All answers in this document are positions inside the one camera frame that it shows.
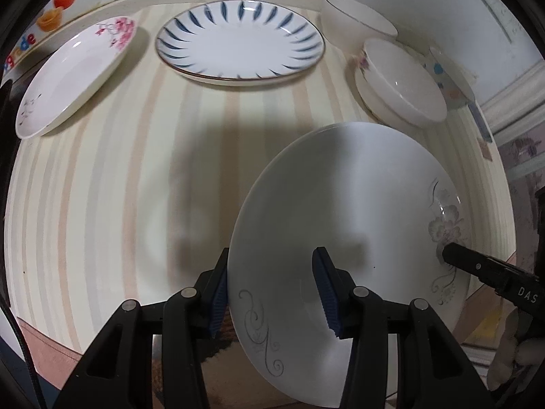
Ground black cable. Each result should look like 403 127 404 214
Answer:
0 301 48 409

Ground white plate grey floral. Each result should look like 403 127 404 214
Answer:
227 122 471 407

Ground striped table mat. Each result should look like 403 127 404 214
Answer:
3 4 518 355

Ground white plate pink flowers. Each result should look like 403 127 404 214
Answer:
15 17 138 139

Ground blue leaf pattern plate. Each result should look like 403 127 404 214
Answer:
155 0 325 87

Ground white bowl dark rim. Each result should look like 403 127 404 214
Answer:
320 0 398 55

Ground white bowl floral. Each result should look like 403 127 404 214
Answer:
359 38 447 128

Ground brown label tag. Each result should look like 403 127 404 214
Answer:
477 138 493 162

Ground blue smartphone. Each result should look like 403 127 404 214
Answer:
467 102 493 143

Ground right gloved hand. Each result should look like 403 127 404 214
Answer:
487 308 544 392

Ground polka dot bowl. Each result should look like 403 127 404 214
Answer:
423 46 476 111

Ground colourful wall sticker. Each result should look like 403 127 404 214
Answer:
4 0 77 73

